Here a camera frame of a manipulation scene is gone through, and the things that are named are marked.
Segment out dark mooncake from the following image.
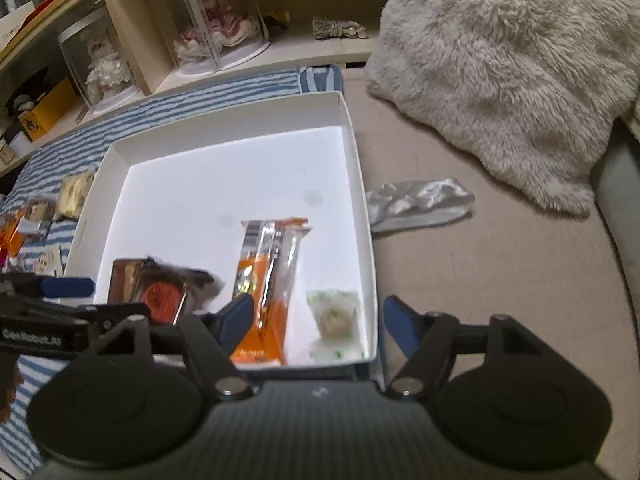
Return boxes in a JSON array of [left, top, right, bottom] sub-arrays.
[[132, 258, 224, 325]]

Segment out brown round cookie pack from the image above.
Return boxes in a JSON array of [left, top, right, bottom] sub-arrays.
[[17, 194, 56, 242]]

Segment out yellow pastry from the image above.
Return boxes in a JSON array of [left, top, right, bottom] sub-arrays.
[[53, 169, 96, 221]]

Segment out blue white striped blanket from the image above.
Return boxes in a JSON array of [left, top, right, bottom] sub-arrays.
[[1, 64, 344, 479]]

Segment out green white wrapped pastry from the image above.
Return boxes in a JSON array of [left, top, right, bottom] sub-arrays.
[[307, 289, 364, 365]]

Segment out brown wrapped chocolate bar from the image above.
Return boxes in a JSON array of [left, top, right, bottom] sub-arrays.
[[107, 258, 150, 304]]

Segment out orange wrapped snack bar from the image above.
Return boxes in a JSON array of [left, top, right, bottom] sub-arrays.
[[232, 218, 310, 367]]

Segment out white cardboard box tray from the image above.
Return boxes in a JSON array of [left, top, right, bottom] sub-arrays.
[[66, 91, 378, 368]]

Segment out yellow box on shelf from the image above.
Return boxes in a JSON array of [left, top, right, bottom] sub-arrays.
[[18, 77, 78, 141]]

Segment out doll in white dress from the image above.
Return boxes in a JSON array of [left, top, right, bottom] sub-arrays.
[[56, 6, 144, 114]]

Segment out wooden shelf unit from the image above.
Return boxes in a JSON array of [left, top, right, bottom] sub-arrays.
[[1, 0, 387, 148]]

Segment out fluffy beige pillow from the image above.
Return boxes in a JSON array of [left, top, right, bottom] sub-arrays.
[[366, 0, 639, 217]]

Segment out small trinket on shelf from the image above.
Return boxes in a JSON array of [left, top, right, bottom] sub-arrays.
[[311, 16, 369, 40]]

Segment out doll in red dress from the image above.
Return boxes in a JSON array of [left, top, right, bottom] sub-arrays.
[[150, 0, 270, 76]]

